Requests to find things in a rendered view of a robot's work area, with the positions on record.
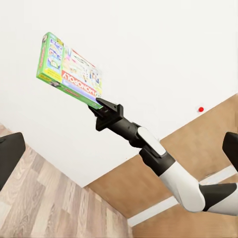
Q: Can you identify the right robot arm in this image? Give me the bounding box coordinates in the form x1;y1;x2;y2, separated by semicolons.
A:
88;98;238;216

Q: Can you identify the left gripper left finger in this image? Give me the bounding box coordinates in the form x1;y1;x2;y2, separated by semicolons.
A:
0;132;26;192

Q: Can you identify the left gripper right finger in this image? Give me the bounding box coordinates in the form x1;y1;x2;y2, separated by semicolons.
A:
222;131;238;171

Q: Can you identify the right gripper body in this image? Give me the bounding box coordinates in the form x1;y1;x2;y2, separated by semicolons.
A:
95;104;130;136

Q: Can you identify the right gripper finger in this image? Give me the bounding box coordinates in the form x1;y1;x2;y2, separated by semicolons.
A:
96;98;118;114
88;106;110;122

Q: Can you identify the board game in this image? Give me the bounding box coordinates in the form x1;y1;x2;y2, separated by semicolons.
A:
36;32;103;109

